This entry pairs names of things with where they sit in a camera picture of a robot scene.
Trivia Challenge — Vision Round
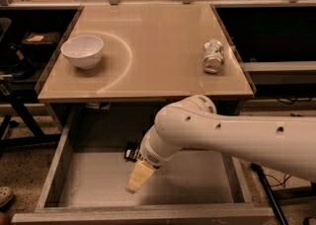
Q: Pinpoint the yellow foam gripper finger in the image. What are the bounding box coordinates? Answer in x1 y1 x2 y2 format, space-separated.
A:
125 161 156 193

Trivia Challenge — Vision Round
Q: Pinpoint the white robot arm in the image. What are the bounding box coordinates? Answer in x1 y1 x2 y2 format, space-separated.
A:
126 95 316 193

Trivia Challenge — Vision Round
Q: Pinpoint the open grey drawer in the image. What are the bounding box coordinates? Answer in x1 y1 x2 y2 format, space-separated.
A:
13 106 273 225

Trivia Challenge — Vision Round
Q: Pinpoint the grey counter cabinet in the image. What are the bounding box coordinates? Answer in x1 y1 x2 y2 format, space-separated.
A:
37 3 255 125

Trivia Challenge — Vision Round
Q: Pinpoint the black metal stand leg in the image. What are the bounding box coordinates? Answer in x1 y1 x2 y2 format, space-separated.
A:
251 164 289 225

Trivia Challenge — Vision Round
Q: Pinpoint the crushed silver soda can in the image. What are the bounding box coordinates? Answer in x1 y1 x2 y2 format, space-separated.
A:
202 38 224 73

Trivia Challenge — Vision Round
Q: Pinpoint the white ceramic bowl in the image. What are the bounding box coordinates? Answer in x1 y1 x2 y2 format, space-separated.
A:
61 36 104 69

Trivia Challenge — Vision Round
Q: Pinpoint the white perforated shoe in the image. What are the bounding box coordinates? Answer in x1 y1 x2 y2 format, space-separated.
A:
0 187 14 208

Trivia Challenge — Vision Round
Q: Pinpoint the dark box with label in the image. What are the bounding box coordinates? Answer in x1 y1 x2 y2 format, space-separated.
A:
21 32 61 50

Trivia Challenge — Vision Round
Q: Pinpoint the black cable on floor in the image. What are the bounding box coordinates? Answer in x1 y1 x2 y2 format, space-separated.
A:
265 173 294 188

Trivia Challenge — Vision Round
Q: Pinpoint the black side table frame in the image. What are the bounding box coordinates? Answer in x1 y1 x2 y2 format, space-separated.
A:
0 74 60 149

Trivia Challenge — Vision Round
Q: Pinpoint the grey shelf rail right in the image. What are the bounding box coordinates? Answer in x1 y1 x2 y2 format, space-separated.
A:
243 61 316 85

